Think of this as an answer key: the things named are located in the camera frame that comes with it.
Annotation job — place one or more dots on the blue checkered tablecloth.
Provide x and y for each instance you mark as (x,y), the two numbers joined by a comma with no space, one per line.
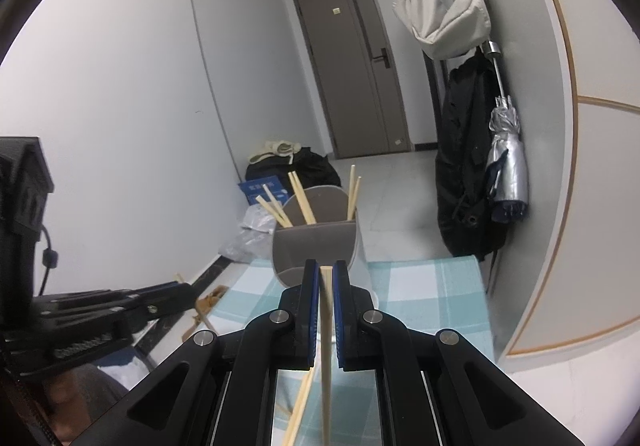
(425,296)

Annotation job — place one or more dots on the clear plastic bag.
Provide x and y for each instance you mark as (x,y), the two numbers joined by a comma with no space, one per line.
(250,231)

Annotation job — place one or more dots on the black bag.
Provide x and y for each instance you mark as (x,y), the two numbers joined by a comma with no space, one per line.
(315,169)

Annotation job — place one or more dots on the grey door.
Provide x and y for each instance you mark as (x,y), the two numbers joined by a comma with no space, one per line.
(350,86)

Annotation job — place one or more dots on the silver folded umbrella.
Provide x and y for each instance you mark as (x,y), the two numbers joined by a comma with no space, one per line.
(510,166)

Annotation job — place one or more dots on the person's dark zip jacket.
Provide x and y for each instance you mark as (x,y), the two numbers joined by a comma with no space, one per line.
(20,416)

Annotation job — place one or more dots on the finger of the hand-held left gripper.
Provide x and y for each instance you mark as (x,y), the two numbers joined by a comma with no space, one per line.
(165,298)

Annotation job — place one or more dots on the grey chopstick holder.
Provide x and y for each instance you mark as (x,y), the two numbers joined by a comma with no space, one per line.
(320,241)

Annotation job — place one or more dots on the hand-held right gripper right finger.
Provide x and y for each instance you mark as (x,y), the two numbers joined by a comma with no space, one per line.
(340,316)

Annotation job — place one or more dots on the beige cloth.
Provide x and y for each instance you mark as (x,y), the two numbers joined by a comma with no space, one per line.
(275,149)

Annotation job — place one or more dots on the brown cardboard scrap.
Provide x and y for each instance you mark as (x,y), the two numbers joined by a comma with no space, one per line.
(212,298)

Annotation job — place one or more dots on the blue cardboard box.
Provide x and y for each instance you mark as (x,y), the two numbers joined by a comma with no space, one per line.
(250,188)

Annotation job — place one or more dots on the person's left hand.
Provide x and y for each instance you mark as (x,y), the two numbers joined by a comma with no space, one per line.
(75,401)

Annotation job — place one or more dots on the black hanging jacket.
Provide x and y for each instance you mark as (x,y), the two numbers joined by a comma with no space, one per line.
(465,166)

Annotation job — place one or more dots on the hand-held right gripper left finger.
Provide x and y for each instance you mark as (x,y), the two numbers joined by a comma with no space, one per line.
(314,316)

